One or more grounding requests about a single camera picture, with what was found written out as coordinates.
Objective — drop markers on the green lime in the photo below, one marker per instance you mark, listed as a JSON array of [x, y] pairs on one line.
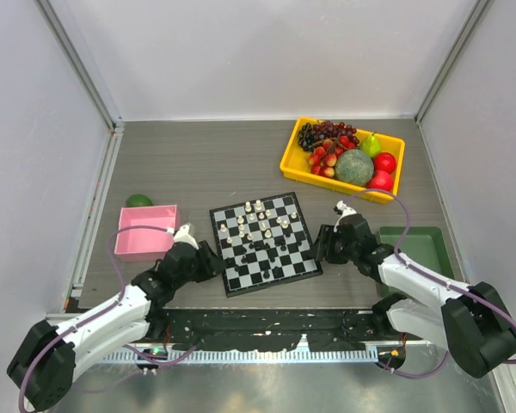
[[138, 200]]

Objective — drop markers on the green pear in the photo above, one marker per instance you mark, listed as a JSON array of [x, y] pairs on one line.
[[371, 146]]

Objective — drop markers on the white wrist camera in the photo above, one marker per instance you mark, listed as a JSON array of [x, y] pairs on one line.
[[185, 234]]

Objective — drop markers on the green plastic tray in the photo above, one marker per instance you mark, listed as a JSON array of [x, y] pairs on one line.
[[424, 244]]

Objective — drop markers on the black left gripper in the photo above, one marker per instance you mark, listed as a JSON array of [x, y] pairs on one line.
[[211, 265]]

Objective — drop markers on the dark grape bunch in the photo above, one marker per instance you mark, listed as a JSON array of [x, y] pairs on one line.
[[325, 134]]

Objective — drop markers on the red apple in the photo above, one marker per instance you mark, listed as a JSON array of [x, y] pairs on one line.
[[385, 161], [381, 180]]

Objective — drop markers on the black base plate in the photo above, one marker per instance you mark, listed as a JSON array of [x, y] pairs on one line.
[[269, 330]]

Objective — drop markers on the pink plastic box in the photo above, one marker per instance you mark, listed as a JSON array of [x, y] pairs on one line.
[[145, 245]]

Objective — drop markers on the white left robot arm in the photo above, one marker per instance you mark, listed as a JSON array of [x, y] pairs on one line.
[[52, 357]]

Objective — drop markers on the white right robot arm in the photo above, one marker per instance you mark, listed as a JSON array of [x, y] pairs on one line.
[[470, 322]]

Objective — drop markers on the green netted melon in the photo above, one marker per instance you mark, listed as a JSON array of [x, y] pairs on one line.
[[354, 167]]

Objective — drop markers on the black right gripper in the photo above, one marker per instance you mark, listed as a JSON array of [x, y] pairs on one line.
[[327, 235]]

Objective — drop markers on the black white chess board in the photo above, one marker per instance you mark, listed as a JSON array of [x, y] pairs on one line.
[[257, 250]]

